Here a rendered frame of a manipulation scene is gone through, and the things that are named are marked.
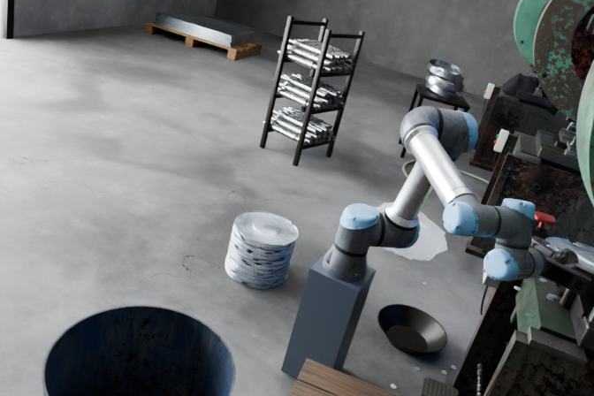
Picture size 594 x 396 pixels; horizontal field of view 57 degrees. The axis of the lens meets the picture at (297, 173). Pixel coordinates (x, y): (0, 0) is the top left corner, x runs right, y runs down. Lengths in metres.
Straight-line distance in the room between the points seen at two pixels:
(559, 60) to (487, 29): 5.30
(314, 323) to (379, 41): 6.74
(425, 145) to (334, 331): 0.76
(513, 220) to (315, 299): 0.80
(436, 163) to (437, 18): 6.87
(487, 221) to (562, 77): 1.73
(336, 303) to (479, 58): 6.66
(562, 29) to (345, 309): 1.74
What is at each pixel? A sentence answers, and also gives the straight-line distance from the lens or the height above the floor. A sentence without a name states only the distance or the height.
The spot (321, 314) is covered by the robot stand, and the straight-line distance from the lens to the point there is 1.92.
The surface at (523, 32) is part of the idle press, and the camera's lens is 4.65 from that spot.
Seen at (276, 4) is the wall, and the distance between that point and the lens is 8.77.
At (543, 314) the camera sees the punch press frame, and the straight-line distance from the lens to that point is 1.71.
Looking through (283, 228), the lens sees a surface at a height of 0.23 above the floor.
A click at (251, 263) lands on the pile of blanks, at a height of 0.12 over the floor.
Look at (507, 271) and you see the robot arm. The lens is 1.37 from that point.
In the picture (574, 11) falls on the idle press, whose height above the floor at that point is 1.41.
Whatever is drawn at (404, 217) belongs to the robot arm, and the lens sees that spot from 1.80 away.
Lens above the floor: 1.42
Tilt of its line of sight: 23 degrees down
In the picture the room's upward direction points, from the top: 14 degrees clockwise
